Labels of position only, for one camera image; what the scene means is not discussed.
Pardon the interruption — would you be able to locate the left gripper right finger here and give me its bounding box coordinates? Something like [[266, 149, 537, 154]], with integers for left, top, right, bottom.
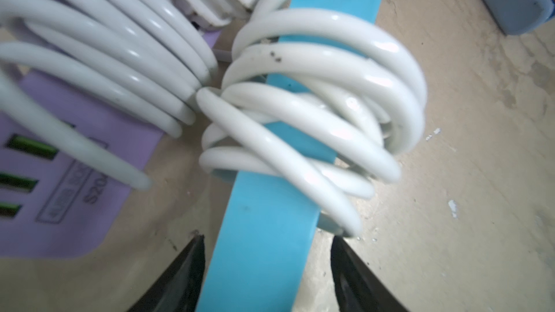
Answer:
[[330, 236, 408, 312]]

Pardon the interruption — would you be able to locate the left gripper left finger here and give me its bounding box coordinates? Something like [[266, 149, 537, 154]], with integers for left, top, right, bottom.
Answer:
[[130, 235, 205, 312]]

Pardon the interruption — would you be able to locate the teal power strip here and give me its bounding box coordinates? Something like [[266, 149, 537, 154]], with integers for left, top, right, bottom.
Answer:
[[196, 0, 380, 311]]

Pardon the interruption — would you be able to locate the white cord of teal strip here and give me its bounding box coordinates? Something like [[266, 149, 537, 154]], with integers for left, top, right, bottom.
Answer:
[[196, 0, 429, 238]]

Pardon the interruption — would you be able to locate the purple power strip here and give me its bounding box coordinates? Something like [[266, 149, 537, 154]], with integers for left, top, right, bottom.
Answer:
[[0, 0, 223, 259]]

